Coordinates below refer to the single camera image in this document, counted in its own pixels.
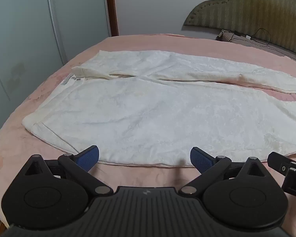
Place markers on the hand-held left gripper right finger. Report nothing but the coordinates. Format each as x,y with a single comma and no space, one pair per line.
199,159

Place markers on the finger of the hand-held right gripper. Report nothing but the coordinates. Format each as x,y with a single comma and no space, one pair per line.
282,164

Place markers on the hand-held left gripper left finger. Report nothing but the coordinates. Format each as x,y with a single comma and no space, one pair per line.
90,156

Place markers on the white pants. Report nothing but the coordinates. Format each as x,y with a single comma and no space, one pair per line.
143,118

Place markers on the pink blanket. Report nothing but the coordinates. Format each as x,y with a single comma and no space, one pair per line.
143,43

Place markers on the beige pillow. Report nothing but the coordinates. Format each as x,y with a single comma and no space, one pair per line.
239,39

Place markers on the pale wardrobe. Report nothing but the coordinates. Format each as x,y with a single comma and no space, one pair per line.
27,34

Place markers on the olive padded headboard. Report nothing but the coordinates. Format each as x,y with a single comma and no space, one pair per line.
249,7

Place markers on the brown door frame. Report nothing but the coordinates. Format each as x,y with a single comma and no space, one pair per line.
112,7

